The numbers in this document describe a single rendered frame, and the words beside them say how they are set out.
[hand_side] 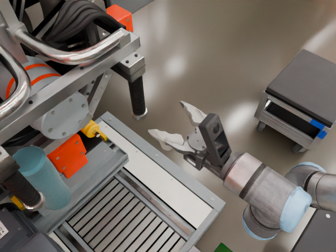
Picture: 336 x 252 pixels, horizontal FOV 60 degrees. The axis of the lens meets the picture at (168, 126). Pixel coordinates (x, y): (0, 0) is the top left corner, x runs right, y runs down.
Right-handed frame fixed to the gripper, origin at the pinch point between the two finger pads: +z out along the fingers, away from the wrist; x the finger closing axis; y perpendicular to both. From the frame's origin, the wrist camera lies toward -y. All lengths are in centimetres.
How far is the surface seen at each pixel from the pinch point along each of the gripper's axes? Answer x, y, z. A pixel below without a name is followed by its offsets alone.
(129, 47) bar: 0.6, -14.0, 11.5
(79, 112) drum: -13.9, -0.8, 16.0
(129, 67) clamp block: -2.3, -11.8, 8.7
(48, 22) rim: -2.2, -8.1, 40.9
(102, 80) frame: 3.4, 11.3, 30.5
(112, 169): -2, 68, 32
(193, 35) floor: 118, 83, 78
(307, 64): 102, 49, -8
